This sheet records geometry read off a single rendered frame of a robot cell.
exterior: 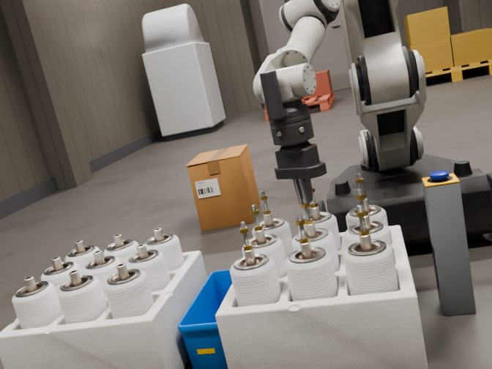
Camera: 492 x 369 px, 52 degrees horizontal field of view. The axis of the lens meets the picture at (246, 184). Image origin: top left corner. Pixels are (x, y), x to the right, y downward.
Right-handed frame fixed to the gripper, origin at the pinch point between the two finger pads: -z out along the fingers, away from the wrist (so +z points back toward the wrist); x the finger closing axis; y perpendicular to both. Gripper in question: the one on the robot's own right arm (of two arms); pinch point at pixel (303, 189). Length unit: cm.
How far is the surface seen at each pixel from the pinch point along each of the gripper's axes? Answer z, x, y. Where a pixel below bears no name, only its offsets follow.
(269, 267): -11.4, 0.1, 16.1
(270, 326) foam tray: -21.3, -1.7, 21.3
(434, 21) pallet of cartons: 33, 164, -520
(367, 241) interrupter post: -8.9, -16.8, 5.5
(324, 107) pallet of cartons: -33, 258, -410
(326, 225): -11.6, 1.6, -8.0
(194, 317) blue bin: -26.7, 26.6, 17.3
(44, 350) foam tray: -22, 44, 46
